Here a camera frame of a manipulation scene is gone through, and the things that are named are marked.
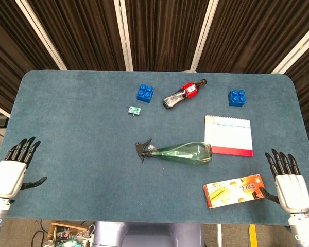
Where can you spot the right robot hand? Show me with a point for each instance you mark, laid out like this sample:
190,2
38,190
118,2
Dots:
291,190

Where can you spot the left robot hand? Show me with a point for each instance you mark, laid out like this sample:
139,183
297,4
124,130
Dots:
9,175

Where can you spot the green transparent spray bottle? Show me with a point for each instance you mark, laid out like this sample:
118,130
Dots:
180,153

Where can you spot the cola bottle with red label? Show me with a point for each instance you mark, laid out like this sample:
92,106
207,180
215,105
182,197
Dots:
181,94

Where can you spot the orange snack box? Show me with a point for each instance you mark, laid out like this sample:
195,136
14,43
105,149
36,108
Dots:
233,189

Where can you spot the wooden box of clutter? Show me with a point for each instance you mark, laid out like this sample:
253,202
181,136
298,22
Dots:
65,234

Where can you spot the white and red notepad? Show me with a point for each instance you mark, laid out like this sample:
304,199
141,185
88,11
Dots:
227,135

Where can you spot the blue table mat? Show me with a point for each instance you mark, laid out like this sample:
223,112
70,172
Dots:
92,154

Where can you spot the blue toy building block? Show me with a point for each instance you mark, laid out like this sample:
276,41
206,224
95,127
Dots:
237,97
145,93

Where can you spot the small green white packet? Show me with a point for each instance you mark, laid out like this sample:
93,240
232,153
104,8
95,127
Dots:
134,110

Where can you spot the robot torso base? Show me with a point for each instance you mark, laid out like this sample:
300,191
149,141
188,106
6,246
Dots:
149,234

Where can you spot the white folding screen frame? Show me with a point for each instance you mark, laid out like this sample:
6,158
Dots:
124,33

